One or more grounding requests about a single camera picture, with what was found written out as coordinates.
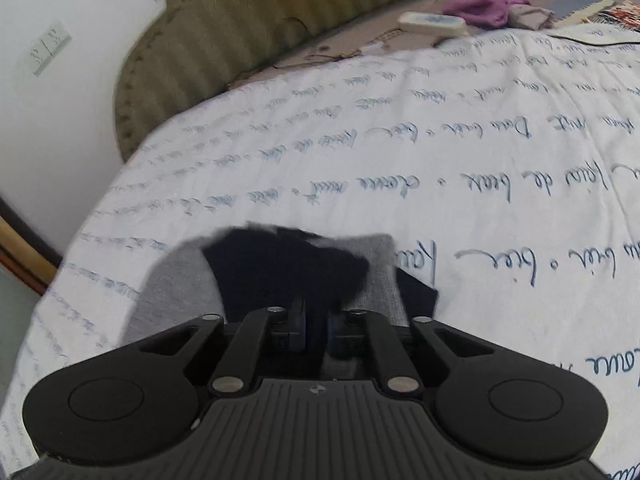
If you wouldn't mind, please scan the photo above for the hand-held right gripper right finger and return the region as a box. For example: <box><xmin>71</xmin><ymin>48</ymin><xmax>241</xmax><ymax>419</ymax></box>
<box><xmin>327</xmin><ymin>309</ymin><xmax>503</xmax><ymax>397</ymax></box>

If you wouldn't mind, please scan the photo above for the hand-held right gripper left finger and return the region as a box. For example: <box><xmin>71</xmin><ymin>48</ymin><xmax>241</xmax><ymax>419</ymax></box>
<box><xmin>137</xmin><ymin>298</ymin><xmax>308</xmax><ymax>397</ymax></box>

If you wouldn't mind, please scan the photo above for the navy and grey garment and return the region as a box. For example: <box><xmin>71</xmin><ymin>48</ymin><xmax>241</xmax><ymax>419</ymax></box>
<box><xmin>122</xmin><ymin>224</ymin><xmax>441</xmax><ymax>382</ymax></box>

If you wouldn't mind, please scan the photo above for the white script-printed blanket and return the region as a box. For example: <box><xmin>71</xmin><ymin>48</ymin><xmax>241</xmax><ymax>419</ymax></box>
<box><xmin>0</xmin><ymin>24</ymin><xmax>640</xmax><ymax>480</ymax></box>

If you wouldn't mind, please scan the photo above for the brown bed sheet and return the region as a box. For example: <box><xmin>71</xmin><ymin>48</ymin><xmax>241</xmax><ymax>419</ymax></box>
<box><xmin>227</xmin><ymin>0</ymin><xmax>640</xmax><ymax>92</ymax></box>

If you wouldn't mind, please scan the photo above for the olive padded headboard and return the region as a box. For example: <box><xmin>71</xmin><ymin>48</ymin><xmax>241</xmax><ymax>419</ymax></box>
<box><xmin>114</xmin><ymin>0</ymin><xmax>521</xmax><ymax>164</ymax></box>

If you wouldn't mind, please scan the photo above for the white remote control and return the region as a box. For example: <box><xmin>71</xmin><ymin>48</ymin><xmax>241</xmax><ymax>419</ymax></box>
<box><xmin>397</xmin><ymin>11</ymin><xmax>471</xmax><ymax>39</ymax></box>

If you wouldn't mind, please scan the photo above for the purple cloth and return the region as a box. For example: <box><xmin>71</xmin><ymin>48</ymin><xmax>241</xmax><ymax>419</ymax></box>
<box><xmin>442</xmin><ymin>0</ymin><xmax>532</xmax><ymax>29</ymax></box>

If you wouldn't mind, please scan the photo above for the beige cloth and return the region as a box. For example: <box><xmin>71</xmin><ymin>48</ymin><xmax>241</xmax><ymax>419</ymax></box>
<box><xmin>507</xmin><ymin>3</ymin><xmax>556</xmax><ymax>31</ymax></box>

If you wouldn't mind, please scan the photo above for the red patterned cloth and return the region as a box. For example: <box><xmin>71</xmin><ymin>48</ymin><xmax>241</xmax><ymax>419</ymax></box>
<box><xmin>595</xmin><ymin>2</ymin><xmax>640</xmax><ymax>29</ymax></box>

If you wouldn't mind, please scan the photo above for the wooden furniture frame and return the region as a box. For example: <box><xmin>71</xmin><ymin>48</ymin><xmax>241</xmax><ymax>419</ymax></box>
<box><xmin>0</xmin><ymin>195</ymin><xmax>64</xmax><ymax>282</ymax></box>

